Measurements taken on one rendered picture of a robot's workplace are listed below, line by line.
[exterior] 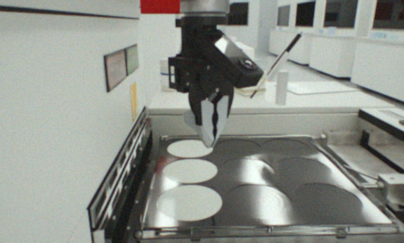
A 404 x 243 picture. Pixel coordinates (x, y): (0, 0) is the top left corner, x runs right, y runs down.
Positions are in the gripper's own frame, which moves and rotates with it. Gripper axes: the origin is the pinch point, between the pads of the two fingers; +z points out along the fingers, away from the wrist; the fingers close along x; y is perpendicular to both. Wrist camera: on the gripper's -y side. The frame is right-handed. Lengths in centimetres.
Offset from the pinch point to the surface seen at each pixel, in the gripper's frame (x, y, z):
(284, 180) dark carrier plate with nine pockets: -9.3, -8.6, 7.3
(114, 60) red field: 13.4, 6.6, -14.0
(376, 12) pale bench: -589, 188, -35
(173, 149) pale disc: -3.9, 16.0, 7.4
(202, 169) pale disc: -1.7, 4.5, 7.3
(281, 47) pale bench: -905, 581, 60
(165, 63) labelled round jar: -21.2, 41.6, -7.5
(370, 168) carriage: -30.3, -15.5, 9.3
